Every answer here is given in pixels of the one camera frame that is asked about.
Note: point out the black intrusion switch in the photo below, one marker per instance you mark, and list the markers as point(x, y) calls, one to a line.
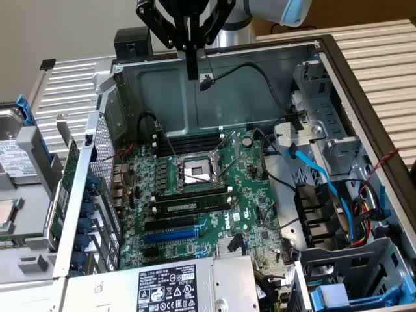
point(88, 139)

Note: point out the long black expansion slot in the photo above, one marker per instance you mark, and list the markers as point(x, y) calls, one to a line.
point(169, 223)

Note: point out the grey disk bay cage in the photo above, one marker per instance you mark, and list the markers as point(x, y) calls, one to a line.
point(341, 256)

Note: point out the blue plastic latch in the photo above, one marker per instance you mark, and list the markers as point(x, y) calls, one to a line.
point(383, 198)

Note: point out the short black expansion slot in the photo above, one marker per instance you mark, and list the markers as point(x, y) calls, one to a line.
point(152, 253)

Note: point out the coin battery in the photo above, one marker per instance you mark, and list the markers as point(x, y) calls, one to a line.
point(247, 141)

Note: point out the metal disk bay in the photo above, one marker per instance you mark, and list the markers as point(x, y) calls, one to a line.
point(325, 107)

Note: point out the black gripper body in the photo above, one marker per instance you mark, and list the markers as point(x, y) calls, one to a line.
point(191, 6)

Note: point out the blue expansion slot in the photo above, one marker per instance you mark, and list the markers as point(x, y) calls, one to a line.
point(172, 236)

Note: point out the black RAM slot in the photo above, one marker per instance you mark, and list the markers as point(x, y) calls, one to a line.
point(188, 150)
point(188, 137)
point(191, 197)
point(191, 194)
point(188, 142)
point(188, 146)

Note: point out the small black end cap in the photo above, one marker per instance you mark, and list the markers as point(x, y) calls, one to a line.
point(47, 64)

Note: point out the CPU socket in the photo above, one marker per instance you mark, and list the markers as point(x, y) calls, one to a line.
point(195, 170)

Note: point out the green motherboard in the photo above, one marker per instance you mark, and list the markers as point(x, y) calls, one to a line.
point(247, 182)

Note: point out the blue disk carrier rail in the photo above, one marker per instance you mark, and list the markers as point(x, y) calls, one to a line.
point(24, 107)

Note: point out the metal socket cover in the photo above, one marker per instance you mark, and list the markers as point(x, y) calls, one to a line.
point(236, 144)

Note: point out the grey power supply unit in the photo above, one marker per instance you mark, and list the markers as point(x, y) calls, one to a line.
point(113, 292)

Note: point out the CPU chip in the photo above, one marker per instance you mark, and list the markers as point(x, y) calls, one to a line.
point(6, 214)

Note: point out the black block fixture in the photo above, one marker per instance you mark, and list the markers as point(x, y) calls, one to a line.
point(130, 39)

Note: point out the silver chipset heat sink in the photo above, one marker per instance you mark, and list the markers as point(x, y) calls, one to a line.
point(222, 250)

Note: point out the silver hard disk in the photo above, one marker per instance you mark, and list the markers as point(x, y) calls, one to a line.
point(13, 156)

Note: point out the green RAM stick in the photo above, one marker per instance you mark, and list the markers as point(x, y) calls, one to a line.
point(182, 207)
point(19, 237)

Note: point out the blue disk tray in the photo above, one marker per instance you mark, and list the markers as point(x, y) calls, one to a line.
point(317, 297)

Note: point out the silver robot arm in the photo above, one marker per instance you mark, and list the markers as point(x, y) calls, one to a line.
point(260, 9)

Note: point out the grey metal PC case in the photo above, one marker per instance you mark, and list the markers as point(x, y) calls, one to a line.
point(162, 97)

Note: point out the grey parts rack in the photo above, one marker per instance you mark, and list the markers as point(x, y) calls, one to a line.
point(32, 201)

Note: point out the black fan duct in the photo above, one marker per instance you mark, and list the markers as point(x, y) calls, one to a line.
point(312, 208)

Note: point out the blue slot retention clip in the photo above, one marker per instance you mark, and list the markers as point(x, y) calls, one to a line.
point(77, 261)
point(84, 226)
point(81, 243)
point(86, 210)
point(92, 181)

